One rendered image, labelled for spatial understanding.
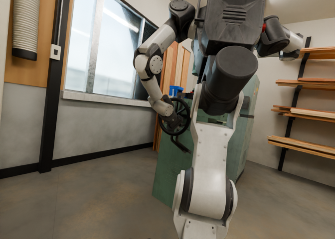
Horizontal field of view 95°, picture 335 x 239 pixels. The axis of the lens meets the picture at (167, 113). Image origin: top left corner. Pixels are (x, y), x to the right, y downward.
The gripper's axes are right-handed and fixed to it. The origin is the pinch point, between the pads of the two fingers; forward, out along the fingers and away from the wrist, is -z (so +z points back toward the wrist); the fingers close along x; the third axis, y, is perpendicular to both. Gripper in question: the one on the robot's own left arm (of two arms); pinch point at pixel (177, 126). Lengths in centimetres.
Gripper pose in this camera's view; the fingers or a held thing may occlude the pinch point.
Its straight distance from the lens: 103.8
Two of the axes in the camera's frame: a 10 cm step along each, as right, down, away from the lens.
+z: -4.2, -5.3, -7.3
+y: -5.4, -5.1, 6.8
